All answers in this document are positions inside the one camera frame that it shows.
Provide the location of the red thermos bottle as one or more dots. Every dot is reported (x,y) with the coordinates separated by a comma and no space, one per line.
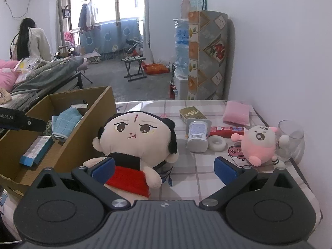
(171,90)

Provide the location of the hanging jackets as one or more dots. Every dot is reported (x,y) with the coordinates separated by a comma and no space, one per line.
(88,15)

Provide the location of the black stroller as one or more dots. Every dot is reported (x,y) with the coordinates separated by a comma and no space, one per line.
(133,47)

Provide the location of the white tape roll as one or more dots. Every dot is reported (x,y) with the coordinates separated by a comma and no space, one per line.
(220,146)

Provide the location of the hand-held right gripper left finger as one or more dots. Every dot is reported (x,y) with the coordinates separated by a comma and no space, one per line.
(103,171)

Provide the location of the green floral scrunchie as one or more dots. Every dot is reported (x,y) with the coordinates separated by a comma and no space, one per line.
(48,129)

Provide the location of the pink pillow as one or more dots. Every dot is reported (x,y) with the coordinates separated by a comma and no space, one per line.
(6,77)

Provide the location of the green folding stool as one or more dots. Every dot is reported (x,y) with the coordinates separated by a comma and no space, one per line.
(133,59)

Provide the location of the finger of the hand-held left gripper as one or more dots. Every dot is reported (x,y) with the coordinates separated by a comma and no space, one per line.
(32,124)

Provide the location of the orange bag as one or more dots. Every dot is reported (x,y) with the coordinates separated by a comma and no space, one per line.
(155,68)

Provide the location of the red toothpaste tube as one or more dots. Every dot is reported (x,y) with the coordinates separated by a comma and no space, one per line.
(225,131)

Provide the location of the clear plastic packet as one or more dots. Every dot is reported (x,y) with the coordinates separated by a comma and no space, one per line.
(28,63)

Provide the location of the white curtain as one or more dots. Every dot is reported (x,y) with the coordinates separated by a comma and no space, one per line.
(148,18)

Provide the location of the brown cardboard box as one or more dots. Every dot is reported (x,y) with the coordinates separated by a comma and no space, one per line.
(77,140)

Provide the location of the clear glass cup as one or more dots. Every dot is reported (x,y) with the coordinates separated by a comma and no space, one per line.
(295,145)

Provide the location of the pink hanging garment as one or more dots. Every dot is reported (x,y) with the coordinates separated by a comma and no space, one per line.
(68,37)

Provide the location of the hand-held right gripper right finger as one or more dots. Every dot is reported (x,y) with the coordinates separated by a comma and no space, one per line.
(225,171)

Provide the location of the teal paper box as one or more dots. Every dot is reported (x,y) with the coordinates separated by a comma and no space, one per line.
(36,149)

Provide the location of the white water dispenser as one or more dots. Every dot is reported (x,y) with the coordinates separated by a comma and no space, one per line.
(181,85)

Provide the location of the plush doll with red skirt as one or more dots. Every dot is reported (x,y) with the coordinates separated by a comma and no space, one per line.
(134,134)

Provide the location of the rolled patterned floor mat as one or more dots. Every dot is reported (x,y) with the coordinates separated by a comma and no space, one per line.
(210,57)

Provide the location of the black metal stand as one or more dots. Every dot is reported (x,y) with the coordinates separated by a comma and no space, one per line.
(81,81)

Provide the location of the grey blanket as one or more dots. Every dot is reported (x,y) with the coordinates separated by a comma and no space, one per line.
(46,75)

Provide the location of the pink towel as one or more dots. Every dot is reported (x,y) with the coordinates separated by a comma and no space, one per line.
(236,112)

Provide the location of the small gold box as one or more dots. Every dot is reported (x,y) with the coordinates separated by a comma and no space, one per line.
(193,114)

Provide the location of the pink round plush toy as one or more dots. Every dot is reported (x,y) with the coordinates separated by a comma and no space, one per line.
(256,145)

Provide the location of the blue water dispenser bottle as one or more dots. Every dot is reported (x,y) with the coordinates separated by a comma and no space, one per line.
(181,44)

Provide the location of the hanging blue patterned sheet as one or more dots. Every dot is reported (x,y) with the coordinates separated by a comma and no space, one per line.
(109,36)

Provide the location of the light blue towel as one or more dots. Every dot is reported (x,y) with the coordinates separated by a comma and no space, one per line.
(66,122)

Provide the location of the white plastic jar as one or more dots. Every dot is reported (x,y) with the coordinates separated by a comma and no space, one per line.
(197,134)

